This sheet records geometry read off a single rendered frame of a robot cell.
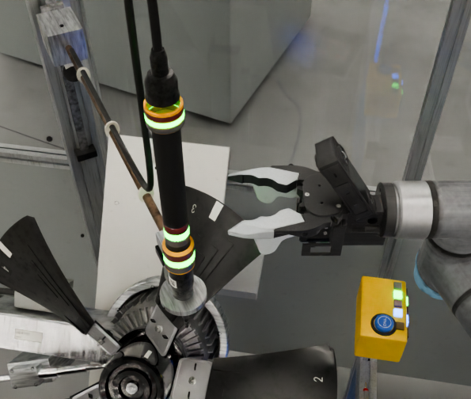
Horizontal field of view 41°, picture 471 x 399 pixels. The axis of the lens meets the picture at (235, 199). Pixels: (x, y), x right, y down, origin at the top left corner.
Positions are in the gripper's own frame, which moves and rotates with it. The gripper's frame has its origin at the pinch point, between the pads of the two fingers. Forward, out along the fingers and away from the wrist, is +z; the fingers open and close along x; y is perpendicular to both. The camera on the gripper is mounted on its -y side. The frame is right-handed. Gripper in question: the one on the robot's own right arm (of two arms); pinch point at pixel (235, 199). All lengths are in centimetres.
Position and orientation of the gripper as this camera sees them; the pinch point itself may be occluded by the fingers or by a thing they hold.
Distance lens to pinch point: 79.7
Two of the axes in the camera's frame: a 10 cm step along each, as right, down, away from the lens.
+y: 0.0, 6.8, 7.3
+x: -0.1, -7.3, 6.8
